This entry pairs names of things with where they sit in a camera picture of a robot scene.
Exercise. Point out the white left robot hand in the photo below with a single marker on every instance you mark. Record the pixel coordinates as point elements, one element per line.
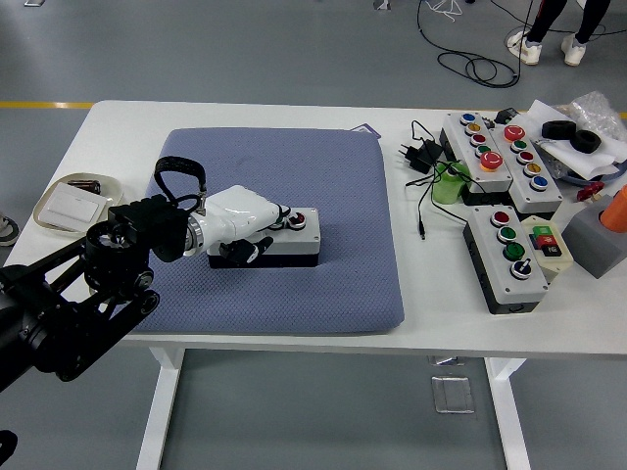
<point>240,210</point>

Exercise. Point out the grey four-button control box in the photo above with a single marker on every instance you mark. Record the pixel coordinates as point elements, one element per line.
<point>524,291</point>
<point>303,242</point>

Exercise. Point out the five-button box, mushroom button end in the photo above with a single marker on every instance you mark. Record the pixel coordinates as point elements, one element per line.
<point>495,178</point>

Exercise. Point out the five-button box, blue button end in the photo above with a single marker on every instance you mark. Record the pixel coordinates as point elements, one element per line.
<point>544,198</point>

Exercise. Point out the blue-grey padded mat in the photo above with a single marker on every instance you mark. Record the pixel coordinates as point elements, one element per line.
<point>318,303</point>

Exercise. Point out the beige oval tray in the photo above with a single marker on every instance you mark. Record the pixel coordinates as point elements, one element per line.
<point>112,188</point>

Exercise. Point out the purple-edged label card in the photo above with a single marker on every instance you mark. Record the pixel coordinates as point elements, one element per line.
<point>367,129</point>

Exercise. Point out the black power adapter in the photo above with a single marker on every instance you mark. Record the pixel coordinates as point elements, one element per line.
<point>423,154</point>

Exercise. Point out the green plastic cylinder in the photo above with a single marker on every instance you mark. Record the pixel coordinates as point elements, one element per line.
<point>448,191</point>

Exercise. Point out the white table leg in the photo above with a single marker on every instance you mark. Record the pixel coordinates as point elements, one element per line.
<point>509,421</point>
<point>157,416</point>

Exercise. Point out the small black box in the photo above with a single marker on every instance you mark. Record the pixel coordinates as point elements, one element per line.
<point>504,116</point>

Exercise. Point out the metal floor socket plate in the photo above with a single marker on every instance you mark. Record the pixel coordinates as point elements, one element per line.
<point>453,394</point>

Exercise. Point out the white foam sheet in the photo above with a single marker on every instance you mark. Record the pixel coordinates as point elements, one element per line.
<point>573,156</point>

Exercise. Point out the blue bowl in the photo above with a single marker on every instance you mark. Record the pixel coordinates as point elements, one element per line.
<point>583,180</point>

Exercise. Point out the grey foam block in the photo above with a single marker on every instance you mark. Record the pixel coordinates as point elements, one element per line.
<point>588,240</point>

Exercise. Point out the person with white shoes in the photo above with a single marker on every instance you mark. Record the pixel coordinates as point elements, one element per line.
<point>546,19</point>

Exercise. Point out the clear bubble wrap bag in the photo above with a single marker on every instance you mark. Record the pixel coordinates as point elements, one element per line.
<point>595,110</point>

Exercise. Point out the orange cylinder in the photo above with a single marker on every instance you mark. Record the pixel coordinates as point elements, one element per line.
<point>618,215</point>

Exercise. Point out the cream three-button switch box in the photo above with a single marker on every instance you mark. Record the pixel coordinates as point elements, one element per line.
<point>556,262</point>

